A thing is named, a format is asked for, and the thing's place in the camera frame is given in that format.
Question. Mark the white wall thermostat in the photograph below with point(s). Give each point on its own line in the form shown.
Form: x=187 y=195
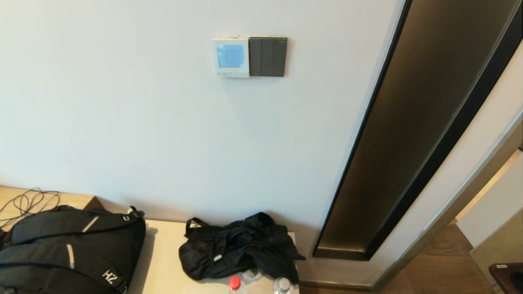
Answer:
x=231 y=57

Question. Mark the black crumpled fabric bag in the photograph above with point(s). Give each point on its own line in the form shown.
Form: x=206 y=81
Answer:
x=237 y=249

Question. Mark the red cap water bottle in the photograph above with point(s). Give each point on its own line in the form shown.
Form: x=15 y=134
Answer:
x=235 y=282

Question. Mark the grey cap clear bottle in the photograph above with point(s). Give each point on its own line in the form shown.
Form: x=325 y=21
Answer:
x=284 y=286

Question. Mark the black backpack with white print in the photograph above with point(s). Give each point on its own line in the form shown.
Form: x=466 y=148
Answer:
x=61 y=253

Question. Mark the dark brown wooden table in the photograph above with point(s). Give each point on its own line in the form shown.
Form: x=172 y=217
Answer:
x=508 y=277

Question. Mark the dark grey wall switch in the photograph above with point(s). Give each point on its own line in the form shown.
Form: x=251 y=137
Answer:
x=267 y=57

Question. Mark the grey door frame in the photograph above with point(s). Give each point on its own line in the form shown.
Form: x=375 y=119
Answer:
x=470 y=191

